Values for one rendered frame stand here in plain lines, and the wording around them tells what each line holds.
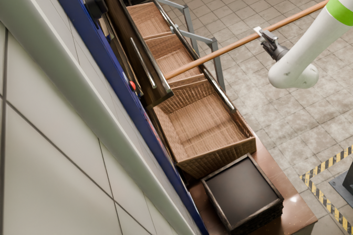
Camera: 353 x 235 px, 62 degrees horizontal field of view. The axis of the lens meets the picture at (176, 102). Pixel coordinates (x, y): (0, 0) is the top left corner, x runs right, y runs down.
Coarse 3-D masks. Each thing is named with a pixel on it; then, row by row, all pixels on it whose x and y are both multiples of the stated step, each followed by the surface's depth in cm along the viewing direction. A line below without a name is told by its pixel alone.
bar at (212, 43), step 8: (152, 0) 198; (160, 0) 211; (160, 8) 188; (184, 8) 222; (168, 16) 181; (184, 16) 229; (176, 32) 169; (184, 32) 178; (192, 32) 239; (184, 40) 162; (192, 40) 245; (200, 40) 187; (208, 40) 189; (216, 40) 190; (216, 48) 195; (192, 56) 154; (216, 64) 205; (208, 72) 143; (216, 72) 212; (208, 80) 141; (216, 88) 136; (224, 88) 226; (224, 96) 132; (232, 104) 128; (232, 112) 127
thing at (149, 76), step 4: (132, 40) 125; (132, 44) 124; (136, 48) 121; (136, 52) 120; (140, 56) 118; (140, 60) 116; (144, 64) 114; (144, 68) 112; (148, 72) 110; (148, 76) 109; (152, 76) 115; (152, 80) 107; (152, 84) 106
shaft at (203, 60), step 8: (328, 0) 149; (312, 8) 149; (320, 8) 150; (296, 16) 148; (304, 16) 149; (280, 24) 147; (240, 40) 146; (248, 40) 146; (224, 48) 146; (232, 48) 146; (208, 56) 145; (216, 56) 146; (192, 64) 144; (200, 64) 145; (176, 72) 144
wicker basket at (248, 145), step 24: (192, 96) 206; (216, 96) 209; (168, 120) 203; (216, 120) 196; (240, 120) 178; (192, 144) 189; (216, 144) 185; (240, 144) 164; (192, 168) 164; (216, 168) 174
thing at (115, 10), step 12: (108, 0) 164; (108, 12) 157; (120, 12) 153; (120, 24) 146; (120, 36) 140; (132, 36) 137; (132, 48) 132; (132, 60) 127; (144, 60) 124; (144, 72) 120; (144, 84) 116; (156, 84) 114; (144, 96) 112; (156, 96) 110; (168, 96) 110; (144, 108) 109
